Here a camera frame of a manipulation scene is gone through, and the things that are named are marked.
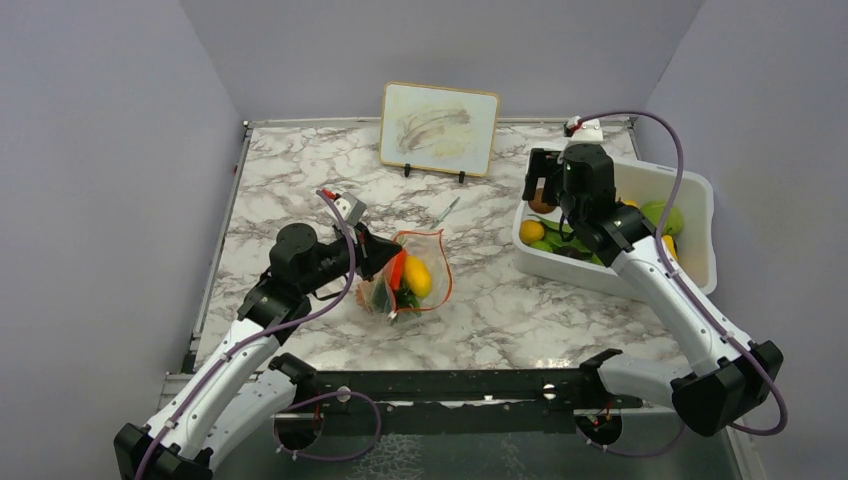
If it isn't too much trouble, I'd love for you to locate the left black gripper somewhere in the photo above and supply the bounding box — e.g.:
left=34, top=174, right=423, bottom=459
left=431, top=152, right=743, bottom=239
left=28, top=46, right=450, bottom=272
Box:
left=300, top=221, right=403, bottom=295

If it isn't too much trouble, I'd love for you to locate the red carrot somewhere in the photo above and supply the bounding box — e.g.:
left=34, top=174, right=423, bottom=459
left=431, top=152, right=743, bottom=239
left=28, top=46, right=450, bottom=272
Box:
left=387, top=249, right=407, bottom=292

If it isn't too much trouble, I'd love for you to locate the toy pineapple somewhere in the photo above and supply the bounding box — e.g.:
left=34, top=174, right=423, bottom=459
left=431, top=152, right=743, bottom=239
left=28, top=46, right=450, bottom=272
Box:
left=357, top=279, right=422, bottom=324

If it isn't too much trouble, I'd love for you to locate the yellow mango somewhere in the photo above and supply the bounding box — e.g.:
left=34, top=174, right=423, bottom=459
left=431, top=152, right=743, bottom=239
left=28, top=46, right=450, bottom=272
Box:
left=403, top=255, right=433, bottom=298

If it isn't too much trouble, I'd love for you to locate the clear zip bag orange zipper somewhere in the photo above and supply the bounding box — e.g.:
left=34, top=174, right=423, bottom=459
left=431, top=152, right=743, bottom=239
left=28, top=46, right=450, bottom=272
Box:
left=357, top=229, right=453, bottom=324

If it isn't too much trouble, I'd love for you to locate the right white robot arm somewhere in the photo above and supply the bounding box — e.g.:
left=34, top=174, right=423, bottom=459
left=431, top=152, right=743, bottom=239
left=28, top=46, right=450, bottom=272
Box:
left=522, top=144, right=786, bottom=436

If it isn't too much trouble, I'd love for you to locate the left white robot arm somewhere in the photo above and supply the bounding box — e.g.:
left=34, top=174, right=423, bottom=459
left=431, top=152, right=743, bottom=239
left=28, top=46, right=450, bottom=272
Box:
left=113, top=223, right=402, bottom=479

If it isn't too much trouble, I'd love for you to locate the brown kiwi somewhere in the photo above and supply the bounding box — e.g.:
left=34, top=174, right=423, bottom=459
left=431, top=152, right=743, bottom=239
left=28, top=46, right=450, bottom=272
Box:
left=527, top=188, right=557, bottom=215

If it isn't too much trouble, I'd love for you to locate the small orange fruit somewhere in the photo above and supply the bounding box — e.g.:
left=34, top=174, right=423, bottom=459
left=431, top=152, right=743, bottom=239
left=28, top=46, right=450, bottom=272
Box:
left=519, top=220, right=546, bottom=246

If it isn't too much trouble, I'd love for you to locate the green leafy vegetable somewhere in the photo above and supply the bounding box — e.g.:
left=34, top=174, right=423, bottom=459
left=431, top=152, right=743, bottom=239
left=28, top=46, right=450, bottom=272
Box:
left=530, top=214, right=603, bottom=266

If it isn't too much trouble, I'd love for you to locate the green bumpy lime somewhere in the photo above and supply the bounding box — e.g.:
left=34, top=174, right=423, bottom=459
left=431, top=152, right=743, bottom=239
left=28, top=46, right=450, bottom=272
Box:
left=530, top=240, right=554, bottom=253

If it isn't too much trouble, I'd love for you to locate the grey pen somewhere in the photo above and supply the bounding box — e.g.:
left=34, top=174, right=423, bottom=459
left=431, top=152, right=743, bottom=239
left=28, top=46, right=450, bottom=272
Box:
left=432, top=197, right=460, bottom=229

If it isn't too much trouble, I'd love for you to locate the dark purple fruit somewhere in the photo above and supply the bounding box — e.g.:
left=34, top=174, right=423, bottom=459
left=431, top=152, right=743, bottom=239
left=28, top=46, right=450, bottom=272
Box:
left=554, top=246, right=593, bottom=261

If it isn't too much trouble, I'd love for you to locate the white plastic bin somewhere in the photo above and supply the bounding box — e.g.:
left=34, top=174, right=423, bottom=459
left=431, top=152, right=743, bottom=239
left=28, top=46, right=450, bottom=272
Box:
left=512, top=159, right=717, bottom=301

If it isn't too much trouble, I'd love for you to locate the green cabbage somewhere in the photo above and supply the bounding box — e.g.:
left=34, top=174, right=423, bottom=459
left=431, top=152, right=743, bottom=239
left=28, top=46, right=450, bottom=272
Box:
left=641, top=201, right=686, bottom=237

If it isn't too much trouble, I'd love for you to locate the yellow pear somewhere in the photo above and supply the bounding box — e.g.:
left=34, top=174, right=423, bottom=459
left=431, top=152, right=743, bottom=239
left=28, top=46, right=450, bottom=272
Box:
left=662, top=235, right=679, bottom=262

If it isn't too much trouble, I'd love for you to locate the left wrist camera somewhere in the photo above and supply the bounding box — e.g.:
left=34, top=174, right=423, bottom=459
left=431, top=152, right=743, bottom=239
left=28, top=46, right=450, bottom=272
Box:
left=330, top=192, right=367, bottom=233

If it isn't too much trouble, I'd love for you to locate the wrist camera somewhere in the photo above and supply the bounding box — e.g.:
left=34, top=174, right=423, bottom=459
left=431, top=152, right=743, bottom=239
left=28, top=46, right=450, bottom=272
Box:
left=564, top=116, right=604, bottom=145
left=330, top=192, right=367, bottom=233

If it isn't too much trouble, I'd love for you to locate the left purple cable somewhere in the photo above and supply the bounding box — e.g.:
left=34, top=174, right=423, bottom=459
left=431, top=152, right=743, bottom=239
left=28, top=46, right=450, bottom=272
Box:
left=134, top=189, right=358, bottom=480

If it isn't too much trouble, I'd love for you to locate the purple cable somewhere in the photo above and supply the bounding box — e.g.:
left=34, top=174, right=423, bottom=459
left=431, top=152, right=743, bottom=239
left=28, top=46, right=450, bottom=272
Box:
left=134, top=189, right=358, bottom=480
left=574, top=110, right=790, bottom=437

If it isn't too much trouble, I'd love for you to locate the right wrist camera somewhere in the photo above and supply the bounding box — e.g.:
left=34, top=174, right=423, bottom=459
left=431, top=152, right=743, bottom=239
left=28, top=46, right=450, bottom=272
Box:
left=564, top=116, right=604, bottom=145

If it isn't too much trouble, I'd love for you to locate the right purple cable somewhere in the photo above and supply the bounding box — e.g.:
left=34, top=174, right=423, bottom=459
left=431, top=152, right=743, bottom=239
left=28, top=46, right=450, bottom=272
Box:
left=574, top=110, right=790, bottom=437

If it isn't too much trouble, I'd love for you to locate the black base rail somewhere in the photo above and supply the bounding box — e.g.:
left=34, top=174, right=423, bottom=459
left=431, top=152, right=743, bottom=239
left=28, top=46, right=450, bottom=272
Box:
left=178, top=367, right=664, bottom=439

